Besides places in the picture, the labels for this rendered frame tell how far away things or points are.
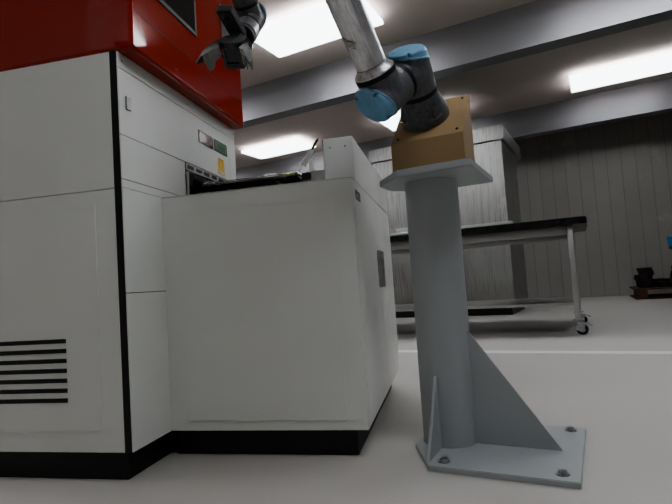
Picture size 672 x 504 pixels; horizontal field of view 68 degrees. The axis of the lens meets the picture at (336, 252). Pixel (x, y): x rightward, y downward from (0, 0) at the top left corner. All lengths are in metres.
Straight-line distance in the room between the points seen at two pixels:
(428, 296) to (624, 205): 7.74
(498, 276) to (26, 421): 5.19
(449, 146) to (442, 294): 0.43
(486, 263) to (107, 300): 5.09
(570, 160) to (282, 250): 7.98
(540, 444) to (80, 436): 1.29
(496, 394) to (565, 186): 7.74
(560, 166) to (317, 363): 8.00
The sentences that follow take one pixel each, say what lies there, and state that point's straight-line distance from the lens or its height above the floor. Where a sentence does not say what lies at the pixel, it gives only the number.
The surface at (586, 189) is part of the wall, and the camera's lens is 9.14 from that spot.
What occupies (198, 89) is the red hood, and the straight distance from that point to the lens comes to 1.98.
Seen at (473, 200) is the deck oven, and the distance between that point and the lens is 6.23.
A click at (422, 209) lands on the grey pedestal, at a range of 1.51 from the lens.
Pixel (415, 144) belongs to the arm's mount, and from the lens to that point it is 1.54.
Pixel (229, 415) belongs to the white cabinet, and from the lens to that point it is 1.64.
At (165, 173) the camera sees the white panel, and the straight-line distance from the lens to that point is 1.76.
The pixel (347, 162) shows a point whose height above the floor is 0.88.
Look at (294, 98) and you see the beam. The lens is 6.25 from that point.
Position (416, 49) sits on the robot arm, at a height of 1.14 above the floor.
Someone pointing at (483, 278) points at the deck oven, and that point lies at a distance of 6.16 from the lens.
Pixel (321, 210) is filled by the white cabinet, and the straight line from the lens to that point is 1.50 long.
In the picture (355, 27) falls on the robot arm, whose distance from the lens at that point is 1.39.
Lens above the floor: 0.51
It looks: 3 degrees up
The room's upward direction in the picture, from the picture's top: 4 degrees counter-clockwise
